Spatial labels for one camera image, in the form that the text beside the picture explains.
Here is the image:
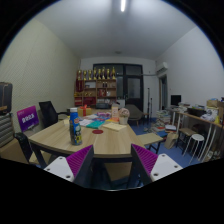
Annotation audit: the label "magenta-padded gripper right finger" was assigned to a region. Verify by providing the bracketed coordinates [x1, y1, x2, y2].
[128, 143, 184, 187]

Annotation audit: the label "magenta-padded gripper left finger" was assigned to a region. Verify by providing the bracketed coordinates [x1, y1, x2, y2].
[43, 144, 95, 188]

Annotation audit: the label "blue white-capped drink bottle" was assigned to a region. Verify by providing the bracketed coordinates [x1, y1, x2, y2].
[69, 107, 83, 146]

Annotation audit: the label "small wooden bench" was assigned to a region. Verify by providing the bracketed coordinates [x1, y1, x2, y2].
[136, 132, 164, 154]

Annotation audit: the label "brown paper bag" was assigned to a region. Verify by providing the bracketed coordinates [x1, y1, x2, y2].
[163, 131, 179, 150]

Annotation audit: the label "teal book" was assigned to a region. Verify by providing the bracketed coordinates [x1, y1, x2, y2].
[85, 119, 106, 130]

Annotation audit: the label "stack of books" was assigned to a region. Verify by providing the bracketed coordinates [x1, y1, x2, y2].
[155, 109, 172, 126]

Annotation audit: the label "grey armchair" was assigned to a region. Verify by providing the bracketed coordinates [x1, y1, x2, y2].
[124, 104, 145, 126]

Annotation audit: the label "gold gift box, red ribbon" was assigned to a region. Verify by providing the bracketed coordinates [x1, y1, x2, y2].
[77, 104, 93, 117]

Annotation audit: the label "pink flowers in white pot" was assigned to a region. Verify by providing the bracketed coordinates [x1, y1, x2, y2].
[118, 107, 131, 126]

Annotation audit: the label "black microphone stands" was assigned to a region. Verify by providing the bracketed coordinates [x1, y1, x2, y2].
[143, 87, 154, 131]

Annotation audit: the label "black office chair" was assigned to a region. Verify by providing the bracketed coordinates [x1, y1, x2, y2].
[38, 100, 69, 129]

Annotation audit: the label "white round stool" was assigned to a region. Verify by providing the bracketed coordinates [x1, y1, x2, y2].
[183, 133, 205, 164]

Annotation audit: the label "black low chair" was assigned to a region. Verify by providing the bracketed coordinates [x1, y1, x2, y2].
[13, 132, 34, 164]

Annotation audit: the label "orange standing box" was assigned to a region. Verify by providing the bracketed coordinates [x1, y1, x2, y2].
[110, 103, 120, 121]

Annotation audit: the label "purple sign board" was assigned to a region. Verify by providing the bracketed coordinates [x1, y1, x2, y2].
[16, 105, 40, 133]

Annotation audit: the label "black computer monitor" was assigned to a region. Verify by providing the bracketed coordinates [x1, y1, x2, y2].
[170, 94, 182, 107]

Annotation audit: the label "cluttered wooden side desk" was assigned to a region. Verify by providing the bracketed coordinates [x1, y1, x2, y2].
[168, 98, 224, 161]

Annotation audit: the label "wooden shelf unit with trophies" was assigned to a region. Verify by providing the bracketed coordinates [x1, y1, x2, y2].
[73, 66, 118, 108]

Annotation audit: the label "dark glass door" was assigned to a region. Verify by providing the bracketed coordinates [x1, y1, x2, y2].
[92, 63, 144, 113]

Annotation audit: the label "grey striped cushion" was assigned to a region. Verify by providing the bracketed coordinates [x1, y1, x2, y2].
[0, 113, 16, 148]

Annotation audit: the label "white air conditioner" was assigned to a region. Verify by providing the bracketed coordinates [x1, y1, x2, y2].
[155, 61, 169, 76]

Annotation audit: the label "dark suitcase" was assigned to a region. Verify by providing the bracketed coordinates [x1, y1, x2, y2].
[0, 81, 14, 116]

